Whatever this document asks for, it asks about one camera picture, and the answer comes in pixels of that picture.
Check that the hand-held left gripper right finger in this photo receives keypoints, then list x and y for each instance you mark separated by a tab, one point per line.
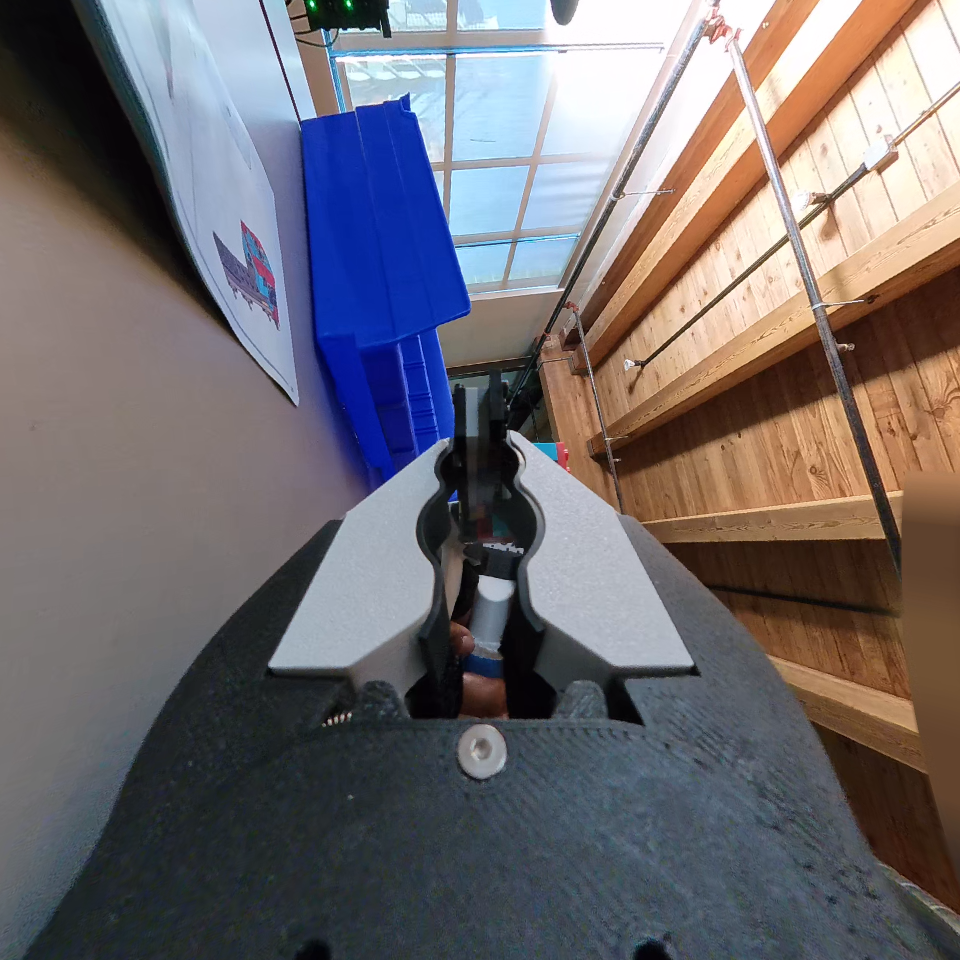
600	592

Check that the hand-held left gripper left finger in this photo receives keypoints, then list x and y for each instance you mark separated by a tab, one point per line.
352	592

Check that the red teal grey brick model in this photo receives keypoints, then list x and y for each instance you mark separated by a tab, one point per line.
476	450

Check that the blue plastic bin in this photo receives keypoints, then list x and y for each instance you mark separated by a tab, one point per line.
375	225

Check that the grey desk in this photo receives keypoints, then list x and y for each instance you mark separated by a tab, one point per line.
112	562

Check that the person's right hand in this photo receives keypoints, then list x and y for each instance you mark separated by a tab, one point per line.
480	694

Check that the thin metal sprinkler pipe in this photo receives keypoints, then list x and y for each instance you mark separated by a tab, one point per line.
596	405

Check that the black rod with white spotlights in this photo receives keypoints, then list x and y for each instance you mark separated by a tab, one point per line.
720	300

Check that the thick metal sprinkler pipe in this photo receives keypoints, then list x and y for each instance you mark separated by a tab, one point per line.
810	285

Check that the black ceiling pipe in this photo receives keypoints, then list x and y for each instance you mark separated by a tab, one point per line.
615	195

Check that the white instruction booklet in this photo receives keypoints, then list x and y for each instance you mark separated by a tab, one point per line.
210	165

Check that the large paned window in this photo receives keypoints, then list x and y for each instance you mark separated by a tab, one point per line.
502	135

